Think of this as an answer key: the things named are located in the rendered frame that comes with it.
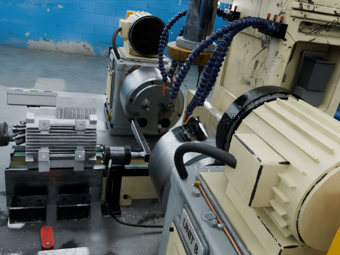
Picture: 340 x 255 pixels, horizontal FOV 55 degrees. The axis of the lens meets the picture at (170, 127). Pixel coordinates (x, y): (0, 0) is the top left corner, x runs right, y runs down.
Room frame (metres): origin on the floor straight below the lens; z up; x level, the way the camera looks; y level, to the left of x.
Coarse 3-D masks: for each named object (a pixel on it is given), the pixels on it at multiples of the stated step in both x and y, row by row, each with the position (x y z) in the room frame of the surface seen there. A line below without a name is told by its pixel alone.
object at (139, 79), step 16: (128, 80) 1.33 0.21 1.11; (144, 80) 1.24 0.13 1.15; (160, 80) 1.25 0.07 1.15; (128, 96) 1.22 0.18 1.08; (144, 96) 1.23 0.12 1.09; (160, 96) 1.25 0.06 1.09; (128, 112) 1.21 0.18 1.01; (144, 112) 1.23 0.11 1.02; (160, 112) 1.25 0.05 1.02; (176, 112) 1.28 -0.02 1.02; (144, 128) 1.24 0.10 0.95; (160, 128) 1.26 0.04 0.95
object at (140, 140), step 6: (132, 120) 1.10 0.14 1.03; (132, 126) 1.08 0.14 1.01; (138, 126) 1.06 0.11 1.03; (138, 132) 1.01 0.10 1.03; (138, 138) 0.98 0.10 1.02; (144, 138) 0.97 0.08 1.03; (138, 144) 0.97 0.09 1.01; (144, 144) 0.93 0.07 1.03; (144, 150) 0.89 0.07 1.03; (144, 156) 0.87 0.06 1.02
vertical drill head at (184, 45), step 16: (192, 0) 1.04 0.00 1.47; (208, 0) 1.02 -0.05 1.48; (192, 16) 1.03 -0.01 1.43; (208, 16) 1.03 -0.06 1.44; (192, 32) 1.02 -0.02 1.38; (208, 32) 1.03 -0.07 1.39; (176, 48) 1.00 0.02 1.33; (192, 48) 1.00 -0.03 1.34; (208, 48) 1.01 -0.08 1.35; (176, 64) 1.08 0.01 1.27
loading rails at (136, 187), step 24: (24, 168) 0.85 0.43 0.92; (72, 168) 0.87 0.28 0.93; (96, 168) 0.89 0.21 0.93; (144, 168) 0.95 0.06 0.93; (24, 192) 0.82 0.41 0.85; (48, 192) 0.84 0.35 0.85; (72, 192) 0.87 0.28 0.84; (96, 192) 0.89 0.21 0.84; (120, 192) 0.93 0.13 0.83; (144, 192) 0.96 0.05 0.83
